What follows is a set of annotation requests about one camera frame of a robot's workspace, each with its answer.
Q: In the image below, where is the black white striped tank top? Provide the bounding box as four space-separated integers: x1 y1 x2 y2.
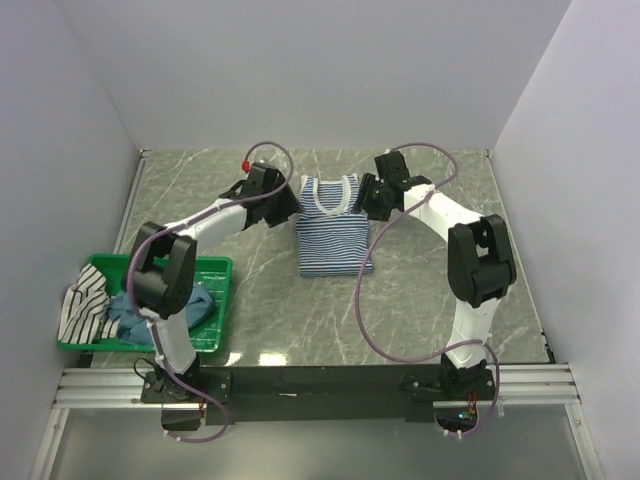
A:
57 264 119 345

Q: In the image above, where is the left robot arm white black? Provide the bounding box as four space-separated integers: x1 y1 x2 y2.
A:
123 162 301 402

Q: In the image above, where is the blue white striped tank top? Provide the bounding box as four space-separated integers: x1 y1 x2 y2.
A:
296 173 373 278

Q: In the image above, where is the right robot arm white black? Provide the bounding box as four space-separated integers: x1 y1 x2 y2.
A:
354 150 517 399

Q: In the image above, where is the plain blue tank top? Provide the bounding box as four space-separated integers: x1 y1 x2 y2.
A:
101 284 215 346

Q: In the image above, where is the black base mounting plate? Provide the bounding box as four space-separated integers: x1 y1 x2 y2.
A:
141 364 496 430

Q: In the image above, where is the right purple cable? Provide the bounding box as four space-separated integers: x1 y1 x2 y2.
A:
353 142 501 441

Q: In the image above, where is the aluminium rail frame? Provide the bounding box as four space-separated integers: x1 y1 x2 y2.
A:
29 364 605 479

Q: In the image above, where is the green plastic basket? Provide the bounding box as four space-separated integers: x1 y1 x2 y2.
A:
57 254 232 353

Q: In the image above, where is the purple cable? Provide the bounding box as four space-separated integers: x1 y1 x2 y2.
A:
127 141 296 445
353 142 501 441

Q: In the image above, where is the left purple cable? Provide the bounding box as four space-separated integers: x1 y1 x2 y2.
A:
127 141 296 445

